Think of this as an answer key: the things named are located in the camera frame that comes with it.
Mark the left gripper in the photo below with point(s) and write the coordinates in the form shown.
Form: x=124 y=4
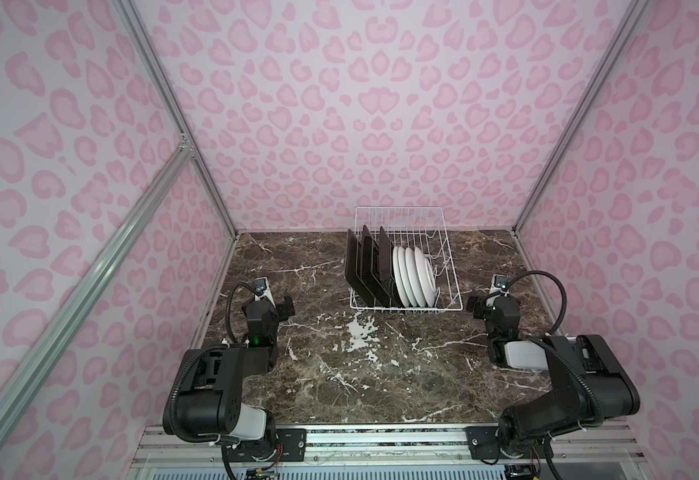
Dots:
x=280 y=308

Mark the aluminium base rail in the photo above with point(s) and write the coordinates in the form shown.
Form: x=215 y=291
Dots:
x=442 y=451

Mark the aluminium frame strut left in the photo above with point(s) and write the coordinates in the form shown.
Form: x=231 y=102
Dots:
x=31 y=373

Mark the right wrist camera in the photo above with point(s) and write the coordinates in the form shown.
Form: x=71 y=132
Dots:
x=498 y=288

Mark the dark square plate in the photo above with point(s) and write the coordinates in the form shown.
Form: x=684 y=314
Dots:
x=386 y=274
x=351 y=270

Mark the white round plate patterned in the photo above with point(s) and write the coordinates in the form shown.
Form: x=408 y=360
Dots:
x=433 y=271

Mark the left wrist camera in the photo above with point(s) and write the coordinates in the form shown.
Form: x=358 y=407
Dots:
x=262 y=289

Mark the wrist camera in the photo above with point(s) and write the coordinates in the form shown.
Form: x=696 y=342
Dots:
x=498 y=288
x=262 y=289

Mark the aluminium corner post right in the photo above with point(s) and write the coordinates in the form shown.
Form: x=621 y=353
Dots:
x=628 y=28

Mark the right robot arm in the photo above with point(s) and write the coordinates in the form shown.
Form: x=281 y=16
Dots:
x=588 y=384

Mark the white wire dish rack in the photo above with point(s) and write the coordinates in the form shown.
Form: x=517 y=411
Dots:
x=422 y=227

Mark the aluminium corner post left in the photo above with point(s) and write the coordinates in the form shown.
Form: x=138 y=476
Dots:
x=132 y=22

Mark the aluminium corner post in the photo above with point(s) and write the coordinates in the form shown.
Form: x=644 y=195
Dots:
x=628 y=28
x=132 y=22

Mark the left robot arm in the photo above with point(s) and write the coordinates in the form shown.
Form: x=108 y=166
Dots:
x=205 y=402

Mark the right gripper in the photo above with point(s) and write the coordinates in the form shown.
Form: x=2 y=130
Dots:
x=478 y=303

